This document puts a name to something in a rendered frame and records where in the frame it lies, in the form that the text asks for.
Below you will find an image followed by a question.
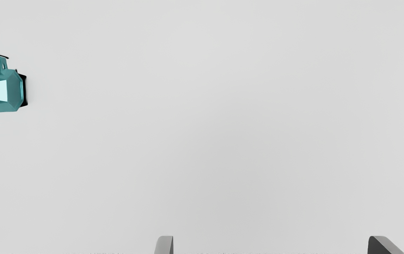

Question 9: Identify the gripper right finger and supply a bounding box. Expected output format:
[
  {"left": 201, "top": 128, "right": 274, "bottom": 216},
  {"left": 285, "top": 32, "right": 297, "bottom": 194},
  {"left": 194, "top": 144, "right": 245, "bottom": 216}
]
[{"left": 368, "top": 236, "right": 404, "bottom": 254}]

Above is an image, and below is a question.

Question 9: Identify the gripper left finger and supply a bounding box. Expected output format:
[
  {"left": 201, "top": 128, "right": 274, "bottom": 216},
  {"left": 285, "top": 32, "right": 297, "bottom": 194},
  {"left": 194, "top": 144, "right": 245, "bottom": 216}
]
[{"left": 154, "top": 236, "right": 174, "bottom": 254}]

